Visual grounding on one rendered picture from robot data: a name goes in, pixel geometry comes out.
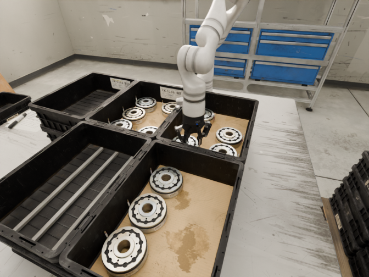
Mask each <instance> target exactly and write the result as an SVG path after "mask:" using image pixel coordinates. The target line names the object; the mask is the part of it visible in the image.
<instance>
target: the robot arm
mask: <svg viewBox="0 0 369 277"><path fill-rule="evenodd" d="M229 1H230V2H232V3H233V4H235V6H234V7H232V8H231V9H230V10H228V11H226V5H225V0H213V2H212V4H211V7H210V9H209V12H208V14H207V16H206V18H205V19H204V21H203V23H202V24H201V26H200V28H199V30H198V32H197V34H196V36H195V41H196V43H197V45H198V46H191V45H184V46H182V47H181V48H180V50H179V52H178V55H177V66H178V70H179V73H180V76H181V80H182V84H183V97H180V98H177V99H176V104H177V105H178V106H182V110H183V111H182V115H183V122H182V124H181V125H180V126H178V127H177V126H175V127H174V128H175V131H176V133H177V136H178V138H179V139H180V141H181V142H182V141H183V143H186V144H188V139H189V137H190V135H191V134H193V133H197V135H198V136H197V140H198V143H199V147H200V145H201V144H202V138H203V137H207V135H208V133H209V131H210V128H211V126H212V124H211V122H210V121H209V120H208V121H204V116H205V91H210V92H212V91H213V76H214V59H215V53H216V49H217V48H218V47H220V46H221V45H222V44H223V42H224V40H225V39H226V37H227V35H228V34H229V32H230V31H231V28H232V26H233V25H234V23H235V22H236V20H237V19H238V17H239V16H240V14H241V13H242V11H243V10H244V8H245V7H246V6H247V4H248V3H249V2H250V0H229ZM195 73H197V74H198V75H195ZM203 126H204V129H203V132H201V129H202V127H203ZM182 129H184V136H181V134H180V133H181V131H182Z"/></svg>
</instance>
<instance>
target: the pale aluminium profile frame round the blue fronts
mask: <svg viewBox="0 0 369 277"><path fill-rule="evenodd" d="M264 1H265V0H259V6H258V11H257V15H256V21H255V22H256V26H255V28H254V32H253V36H252V37H251V40H252V41H251V46H250V52H249V54H241V53H229V52H216V53H215V56H217V57H229V58H240V59H248V61H247V64H246V69H245V73H244V76H245V78H244V79H242V78H239V77H226V76H216V75H214V76H213V79H215V80H225V81H234V82H241V83H242V84H243V88H242V89H241V90H232V89H227V88H218V87H213V89H215V90H224V91H232V92H241V93H249V94H255V95H264V96H272V97H281V98H290V99H294V100H295V101H296V102H304V103H309V108H306V110H307V111H310V112H312V109H311V108H312V107H313V105H314V103H315V101H316V98H317V96H318V94H319V92H320V90H321V87H322V85H323V83H324V81H325V79H326V76H327V74H328V72H329V70H330V68H331V65H332V63H333V61H334V59H335V57H336V55H337V52H338V50H339V47H340V45H341V44H342V41H343V39H344V36H345V34H346V32H347V30H348V28H349V26H350V23H351V21H352V19H353V17H354V15H355V12H356V10H357V8H358V6H359V4H360V1H361V0H354V2H353V4H352V7H351V9H350V12H349V14H348V16H347V18H346V21H345V23H344V25H343V31H342V33H340V34H339V37H338V39H337V41H336V42H331V44H330V45H333V46H334V48H333V51H332V53H331V55H330V57H329V60H328V61H326V60H313V59H300V58H287V57H274V56H262V55H254V49H255V45H256V41H257V40H258V39H259V37H257V36H258V31H259V25H260V20H261V15H262V10H263V7H264ZM336 3H337V0H333V1H332V4H331V7H330V9H329V11H328V14H327V17H326V20H325V22H324V25H328V23H329V21H330V18H331V16H332V13H333V11H334V8H335V6H336ZM181 8H182V46H184V45H186V35H189V32H186V25H185V19H186V0H181ZM198 14H199V0H195V19H198ZM257 24H258V28H257ZM345 28H346V31H345V33H344V30H345ZM252 60H265V61H272V62H284V63H296V64H308V65H320V66H326V67H325V69H324V71H323V73H322V76H320V75H317V77H316V78H319V79H320V80H319V82H317V80H316V79H315V82H314V86H309V85H305V84H301V85H297V84H287V83H281V82H272V81H262V80H259V79H255V80H252V79H249V76H251V73H250V71H252V69H251V66H253V63H254V62H252ZM249 84H258V85H268V86H277V87H287V88H296V89H302V90H306V93H307V95H308V98H309V99H308V98H299V97H291V96H281V95H273V94H268V93H258V92H250V91H248V90H247V86H248V85H249ZM311 91H315V92H314V94H312V92H311Z"/></svg>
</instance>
